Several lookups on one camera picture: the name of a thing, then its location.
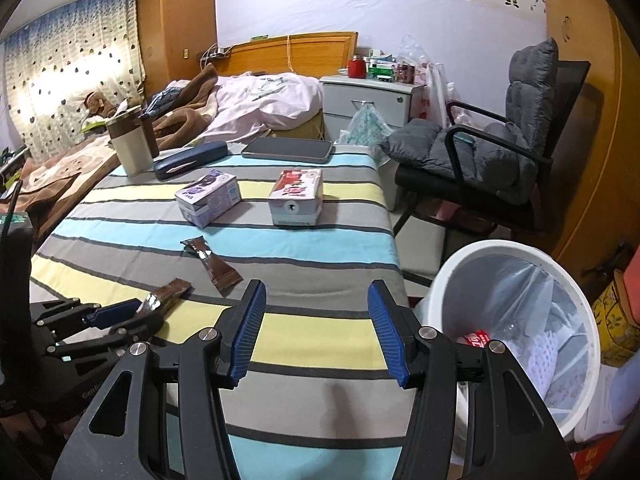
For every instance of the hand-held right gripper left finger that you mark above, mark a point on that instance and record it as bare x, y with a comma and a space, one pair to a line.
247, 332

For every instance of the brown snack wrapper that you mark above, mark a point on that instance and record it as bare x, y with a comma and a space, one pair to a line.
170, 292
220, 272

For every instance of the cream tumbler with brown lid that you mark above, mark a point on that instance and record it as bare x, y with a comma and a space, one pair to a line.
130, 150

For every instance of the white round bin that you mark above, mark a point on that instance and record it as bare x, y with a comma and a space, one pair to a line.
450, 280

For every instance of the brown blanket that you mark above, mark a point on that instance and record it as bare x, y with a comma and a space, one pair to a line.
195, 95

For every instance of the pink and white carton box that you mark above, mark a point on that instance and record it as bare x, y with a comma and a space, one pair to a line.
295, 197

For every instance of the yellow patterned box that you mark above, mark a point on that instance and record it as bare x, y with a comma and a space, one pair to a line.
617, 325

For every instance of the brown printed bedsheet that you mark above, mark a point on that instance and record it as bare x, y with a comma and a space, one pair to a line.
60, 180

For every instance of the clear bottle with red label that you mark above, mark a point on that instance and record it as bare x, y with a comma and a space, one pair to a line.
475, 340

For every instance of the green and white boxes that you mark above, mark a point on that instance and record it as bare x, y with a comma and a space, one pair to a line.
382, 67

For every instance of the grey nightstand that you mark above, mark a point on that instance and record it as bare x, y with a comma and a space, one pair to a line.
370, 92

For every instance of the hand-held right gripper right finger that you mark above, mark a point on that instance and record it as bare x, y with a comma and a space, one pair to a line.
387, 332

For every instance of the wooden headboard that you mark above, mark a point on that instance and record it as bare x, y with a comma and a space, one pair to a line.
320, 52

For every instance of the clear plastic bag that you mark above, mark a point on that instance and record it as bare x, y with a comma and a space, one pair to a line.
412, 50

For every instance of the blue spotted curtain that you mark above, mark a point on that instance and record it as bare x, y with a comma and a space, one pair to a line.
65, 55

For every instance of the white power strip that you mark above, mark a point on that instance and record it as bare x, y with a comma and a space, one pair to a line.
217, 52

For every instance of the grey tablet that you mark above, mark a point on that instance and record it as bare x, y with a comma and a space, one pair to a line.
287, 150

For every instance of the brown jar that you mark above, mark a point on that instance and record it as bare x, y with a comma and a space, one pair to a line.
405, 72

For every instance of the purple carton box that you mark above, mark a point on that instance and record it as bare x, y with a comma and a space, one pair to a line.
207, 200

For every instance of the dark blue glasses case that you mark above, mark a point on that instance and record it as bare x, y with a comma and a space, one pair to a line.
190, 160

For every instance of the pink quilt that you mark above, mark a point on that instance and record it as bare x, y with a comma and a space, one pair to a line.
270, 102

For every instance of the white plastic bag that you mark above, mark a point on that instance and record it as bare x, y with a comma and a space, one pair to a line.
440, 95

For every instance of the wooden wardrobe with star marks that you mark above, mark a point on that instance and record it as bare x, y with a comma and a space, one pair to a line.
175, 20

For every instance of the green patterned plastic bag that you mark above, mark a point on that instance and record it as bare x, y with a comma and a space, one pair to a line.
365, 130

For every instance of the black office chair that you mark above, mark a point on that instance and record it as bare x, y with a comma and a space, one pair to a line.
450, 185

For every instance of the brown plush toy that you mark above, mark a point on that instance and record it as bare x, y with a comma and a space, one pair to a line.
97, 104

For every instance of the red jar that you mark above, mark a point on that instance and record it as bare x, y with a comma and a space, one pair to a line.
357, 66

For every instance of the blue striped cloth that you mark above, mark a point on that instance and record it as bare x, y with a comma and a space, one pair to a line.
162, 101

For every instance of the white foam fruit net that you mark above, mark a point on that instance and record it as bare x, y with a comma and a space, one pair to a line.
535, 357

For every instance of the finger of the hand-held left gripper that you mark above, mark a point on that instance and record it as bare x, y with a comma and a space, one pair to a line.
100, 341
112, 312

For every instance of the translucent bin liner bag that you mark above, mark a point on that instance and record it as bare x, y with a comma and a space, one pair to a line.
530, 285

